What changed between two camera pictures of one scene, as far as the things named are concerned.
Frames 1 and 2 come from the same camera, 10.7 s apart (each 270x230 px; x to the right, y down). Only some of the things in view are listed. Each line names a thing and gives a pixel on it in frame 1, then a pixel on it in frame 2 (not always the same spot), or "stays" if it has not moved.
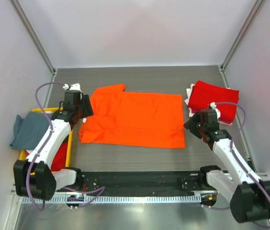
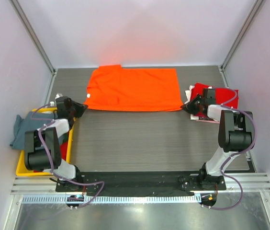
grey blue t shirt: (28, 131) stays
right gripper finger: (193, 120) to (193, 103)
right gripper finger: (195, 130) to (194, 110)
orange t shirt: (136, 119) to (113, 88)
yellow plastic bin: (23, 155) stays
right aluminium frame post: (258, 3) stays
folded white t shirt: (189, 91) stays
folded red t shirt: (203, 93) stays
